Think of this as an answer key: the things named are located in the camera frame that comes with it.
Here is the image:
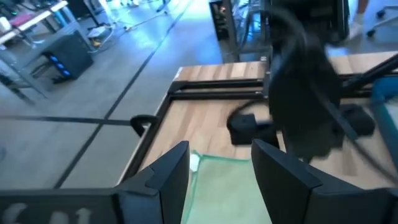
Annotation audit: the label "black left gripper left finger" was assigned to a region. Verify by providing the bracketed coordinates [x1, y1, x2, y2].
[0, 140, 190, 224]

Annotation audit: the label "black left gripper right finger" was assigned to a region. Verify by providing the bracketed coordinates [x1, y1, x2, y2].
[251, 139, 398, 224]

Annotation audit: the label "green microfiber towel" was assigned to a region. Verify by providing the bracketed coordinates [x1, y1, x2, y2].
[180, 150, 273, 224]

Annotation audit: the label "blue plastic bin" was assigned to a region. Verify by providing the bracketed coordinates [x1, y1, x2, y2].
[369, 76, 398, 175]

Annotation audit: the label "black computer tower blue lights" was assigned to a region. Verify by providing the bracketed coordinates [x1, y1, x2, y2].
[42, 34, 94, 84]

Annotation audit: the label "office chair base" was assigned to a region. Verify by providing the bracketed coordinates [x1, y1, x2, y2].
[366, 4, 398, 38]

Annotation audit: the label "person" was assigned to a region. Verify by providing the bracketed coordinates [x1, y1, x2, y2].
[348, 0, 369, 40]

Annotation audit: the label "black equipment cabinet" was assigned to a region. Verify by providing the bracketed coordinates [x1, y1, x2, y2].
[208, 0, 271, 63]

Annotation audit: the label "grey metal workbench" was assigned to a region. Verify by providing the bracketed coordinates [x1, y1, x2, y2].
[0, 0, 94, 105]

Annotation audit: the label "black arched handle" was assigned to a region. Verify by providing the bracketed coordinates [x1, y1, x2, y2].
[129, 114, 161, 138]

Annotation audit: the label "black aluminium table frame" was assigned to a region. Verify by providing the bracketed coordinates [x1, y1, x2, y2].
[118, 53, 398, 185]

